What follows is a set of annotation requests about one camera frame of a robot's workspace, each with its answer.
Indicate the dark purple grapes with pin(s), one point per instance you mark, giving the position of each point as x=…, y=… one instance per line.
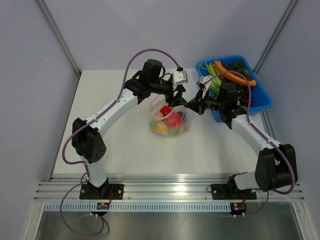
x=242, y=94

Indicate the blue plastic bin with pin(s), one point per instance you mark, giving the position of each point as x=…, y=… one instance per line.
x=260, y=99

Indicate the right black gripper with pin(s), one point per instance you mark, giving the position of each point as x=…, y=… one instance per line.
x=198, y=104

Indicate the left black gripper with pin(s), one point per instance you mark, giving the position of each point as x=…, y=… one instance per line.
x=178, y=100

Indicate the aluminium mounting rail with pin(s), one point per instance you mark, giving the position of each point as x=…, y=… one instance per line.
x=140, y=188

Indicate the red apple front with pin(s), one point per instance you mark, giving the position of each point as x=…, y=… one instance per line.
x=165, y=110

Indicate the green lettuce leaf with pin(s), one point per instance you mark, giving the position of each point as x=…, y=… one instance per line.
x=214, y=87

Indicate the white slotted cable duct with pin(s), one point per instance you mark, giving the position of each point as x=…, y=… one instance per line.
x=193, y=207

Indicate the right aluminium frame post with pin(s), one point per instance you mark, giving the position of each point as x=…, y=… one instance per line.
x=276, y=33

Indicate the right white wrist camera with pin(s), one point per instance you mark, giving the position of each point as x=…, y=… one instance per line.
x=204, y=83

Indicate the red apple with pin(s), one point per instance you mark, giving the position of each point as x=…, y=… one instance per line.
x=174, y=121
x=165, y=110

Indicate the clear dotted zip bag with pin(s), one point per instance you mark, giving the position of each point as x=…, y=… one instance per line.
x=158, y=102

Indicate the left small circuit board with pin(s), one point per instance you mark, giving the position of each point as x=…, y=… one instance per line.
x=103, y=206

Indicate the orange papaya slice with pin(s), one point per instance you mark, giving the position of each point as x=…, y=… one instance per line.
x=233, y=75

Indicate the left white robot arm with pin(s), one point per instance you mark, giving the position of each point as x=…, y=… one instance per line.
x=87, y=139

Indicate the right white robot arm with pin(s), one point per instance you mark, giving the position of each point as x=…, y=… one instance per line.
x=276, y=168

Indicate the small circuit board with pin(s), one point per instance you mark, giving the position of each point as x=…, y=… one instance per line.
x=238, y=208
x=103, y=206

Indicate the right small circuit board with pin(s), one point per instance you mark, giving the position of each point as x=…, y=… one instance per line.
x=238, y=208

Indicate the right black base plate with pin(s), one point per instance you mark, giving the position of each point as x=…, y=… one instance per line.
x=225, y=192

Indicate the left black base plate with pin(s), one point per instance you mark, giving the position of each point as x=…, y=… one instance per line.
x=116, y=191

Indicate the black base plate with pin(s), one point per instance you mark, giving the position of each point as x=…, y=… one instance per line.
x=116, y=191
x=225, y=192

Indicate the aluminium frame post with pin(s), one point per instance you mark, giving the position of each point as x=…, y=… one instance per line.
x=44, y=9
x=276, y=33

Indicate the yellow lemon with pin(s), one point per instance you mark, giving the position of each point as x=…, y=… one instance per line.
x=161, y=128

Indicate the green leafy herbs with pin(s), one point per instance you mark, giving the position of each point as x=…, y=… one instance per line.
x=240, y=67

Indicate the left aluminium frame post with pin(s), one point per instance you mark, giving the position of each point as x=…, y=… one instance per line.
x=44, y=9

